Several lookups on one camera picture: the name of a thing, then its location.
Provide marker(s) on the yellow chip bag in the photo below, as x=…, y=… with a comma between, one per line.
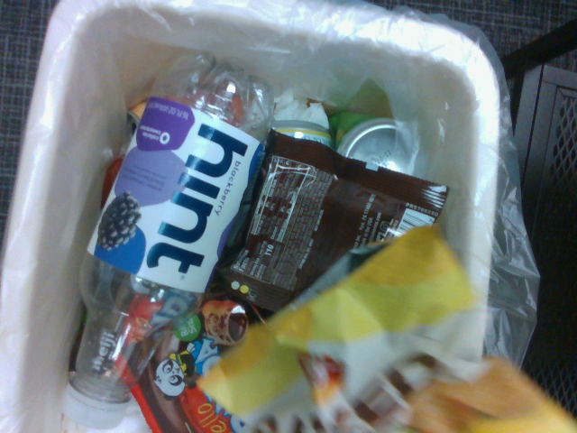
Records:
x=383, y=288

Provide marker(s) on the clear plastic bin liner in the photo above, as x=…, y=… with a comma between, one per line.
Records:
x=509, y=252

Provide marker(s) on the white plastic trash bin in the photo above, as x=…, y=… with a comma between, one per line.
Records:
x=90, y=81

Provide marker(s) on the brown snack wrapper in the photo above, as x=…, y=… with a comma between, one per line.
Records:
x=306, y=216

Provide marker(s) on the white yellow drink can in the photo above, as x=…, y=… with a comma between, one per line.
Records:
x=302, y=134

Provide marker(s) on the green silver drink can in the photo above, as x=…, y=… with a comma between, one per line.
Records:
x=365, y=140

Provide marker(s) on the crumpled white tissue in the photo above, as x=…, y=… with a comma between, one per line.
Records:
x=302, y=108

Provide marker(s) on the empty hint water bottle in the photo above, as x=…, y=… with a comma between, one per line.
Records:
x=171, y=203

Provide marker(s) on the red orange wrapper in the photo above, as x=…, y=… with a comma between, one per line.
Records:
x=112, y=180

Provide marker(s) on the red Hello Panda package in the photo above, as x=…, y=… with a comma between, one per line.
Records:
x=180, y=379

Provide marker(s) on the wooden coffee table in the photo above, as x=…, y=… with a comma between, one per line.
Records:
x=554, y=135

